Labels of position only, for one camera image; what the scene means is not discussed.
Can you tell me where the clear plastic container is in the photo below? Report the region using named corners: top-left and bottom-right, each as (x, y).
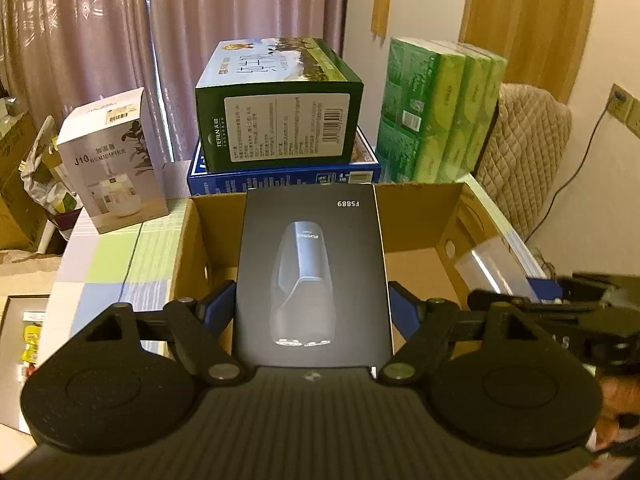
top-left (454, 237), bottom-right (537, 301)

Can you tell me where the black shaver box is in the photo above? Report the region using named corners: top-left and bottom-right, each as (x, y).
top-left (233, 184), bottom-right (393, 367)

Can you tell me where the person right hand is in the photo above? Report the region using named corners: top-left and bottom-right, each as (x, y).
top-left (588, 370), bottom-right (640, 451)

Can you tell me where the checkered tablecloth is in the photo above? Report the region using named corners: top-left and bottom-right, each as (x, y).
top-left (37, 159), bottom-right (202, 366)

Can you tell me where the brown cardboard box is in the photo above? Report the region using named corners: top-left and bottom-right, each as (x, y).
top-left (170, 182), bottom-right (542, 356)

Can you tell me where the quilted beige chair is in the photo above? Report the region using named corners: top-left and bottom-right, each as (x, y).
top-left (475, 84), bottom-right (572, 238)

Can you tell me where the blue flat box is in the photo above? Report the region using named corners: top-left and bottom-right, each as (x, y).
top-left (186, 128), bottom-right (381, 196)

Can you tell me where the open floor box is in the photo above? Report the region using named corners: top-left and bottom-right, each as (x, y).
top-left (0, 295), bottom-right (49, 434)

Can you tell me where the white humidifier box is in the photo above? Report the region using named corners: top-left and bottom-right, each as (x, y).
top-left (58, 88), bottom-right (168, 234)

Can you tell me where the green tissue pack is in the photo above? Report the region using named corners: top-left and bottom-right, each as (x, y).
top-left (376, 37), bottom-right (508, 183)

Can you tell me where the brown floor carton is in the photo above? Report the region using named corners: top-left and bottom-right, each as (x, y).
top-left (0, 112), bottom-right (48, 250)

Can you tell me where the green milk carton box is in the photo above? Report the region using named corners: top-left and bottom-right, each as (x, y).
top-left (195, 37), bottom-right (363, 172)

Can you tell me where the wooden door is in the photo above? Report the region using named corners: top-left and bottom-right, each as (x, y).
top-left (459, 0), bottom-right (594, 104)

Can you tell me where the pink curtain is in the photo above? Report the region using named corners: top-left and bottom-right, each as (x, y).
top-left (1, 0), bottom-right (347, 162)

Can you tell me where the black power cable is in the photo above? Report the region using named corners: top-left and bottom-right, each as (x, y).
top-left (523, 104), bottom-right (612, 244)

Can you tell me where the white wall socket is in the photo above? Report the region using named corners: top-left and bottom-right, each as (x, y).
top-left (606, 84), bottom-right (640, 138)

